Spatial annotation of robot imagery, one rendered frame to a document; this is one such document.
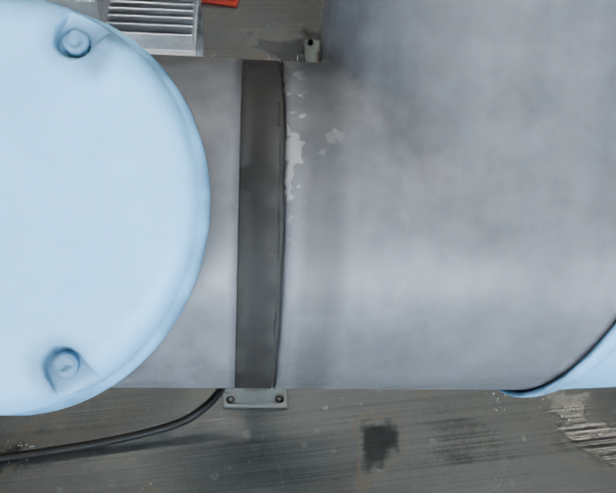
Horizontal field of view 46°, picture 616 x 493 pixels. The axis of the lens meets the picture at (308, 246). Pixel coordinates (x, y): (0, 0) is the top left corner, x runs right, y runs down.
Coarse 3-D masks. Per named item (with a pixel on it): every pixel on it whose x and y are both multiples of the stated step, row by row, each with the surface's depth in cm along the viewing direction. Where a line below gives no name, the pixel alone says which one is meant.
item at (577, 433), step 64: (256, 0) 120; (320, 0) 121; (0, 448) 73; (128, 448) 74; (192, 448) 75; (256, 448) 76; (320, 448) 76; (384, 448) 77; (448, 448) 77; (512, 448) 78; (576, 448) 79
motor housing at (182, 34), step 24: (120, 0) 68; (144, 0) 69; (168, 0) 69; (192, 0) 69; (120, 24) 67; (144, 24) 67; (168, 24) 67; (192, 24) 68; (144, 48) 68; (168, 48) 68; (192, 48) 68
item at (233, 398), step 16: (208, 400) 73; (224, 400) 78; (240, 400) 78; (256, 400) 78; (272, 400) 78; (192, 416) 74; (128, 432) 74; (144, 432) 74; (160, 432) 74; (48, 448) 73; (64, 448) 73; (80, 448) 73
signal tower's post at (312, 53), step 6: (306, 42) 114; (312, 42) 113; (318, 42) 114; (306, 48) 113; (312, 48) 113; (318, 48) 113; (306, 54) 112; (312, 54) 112; (318, 54) 112; (306, 60) 111; (312, 60) 111; (318, 60) 111
